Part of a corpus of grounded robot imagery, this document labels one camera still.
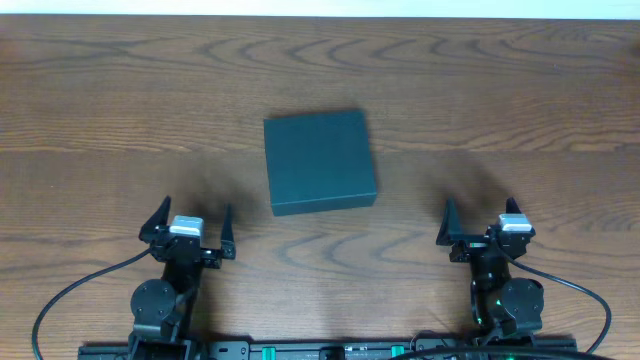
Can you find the dark green box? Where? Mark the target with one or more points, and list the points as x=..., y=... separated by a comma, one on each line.
x=319, y=162

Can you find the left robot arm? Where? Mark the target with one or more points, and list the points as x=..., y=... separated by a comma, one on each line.
x=162, y=308

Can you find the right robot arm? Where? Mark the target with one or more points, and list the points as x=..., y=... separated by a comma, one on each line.
x=502, y=306

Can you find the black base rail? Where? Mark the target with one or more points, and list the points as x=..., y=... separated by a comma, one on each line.
x=244, y=350

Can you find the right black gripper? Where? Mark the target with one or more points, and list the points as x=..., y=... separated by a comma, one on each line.
x=453, y=235

